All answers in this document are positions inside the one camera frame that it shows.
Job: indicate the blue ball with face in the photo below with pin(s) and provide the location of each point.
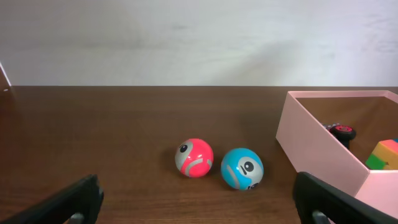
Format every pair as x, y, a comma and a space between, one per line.
242, 169

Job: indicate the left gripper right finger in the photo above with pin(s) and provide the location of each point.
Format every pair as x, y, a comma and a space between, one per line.
319, 202

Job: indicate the white cardboard box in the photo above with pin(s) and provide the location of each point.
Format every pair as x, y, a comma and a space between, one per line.
313, 149

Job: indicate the multicolour puzzle cube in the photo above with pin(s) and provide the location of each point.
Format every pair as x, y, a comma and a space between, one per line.
384, 156

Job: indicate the red toy fire truck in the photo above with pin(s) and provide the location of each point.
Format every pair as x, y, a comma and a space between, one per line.
343, 133

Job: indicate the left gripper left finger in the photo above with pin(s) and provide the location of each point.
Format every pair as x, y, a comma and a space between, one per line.
80, 202

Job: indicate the red ball with face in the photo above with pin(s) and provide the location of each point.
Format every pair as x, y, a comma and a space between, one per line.
194, 158

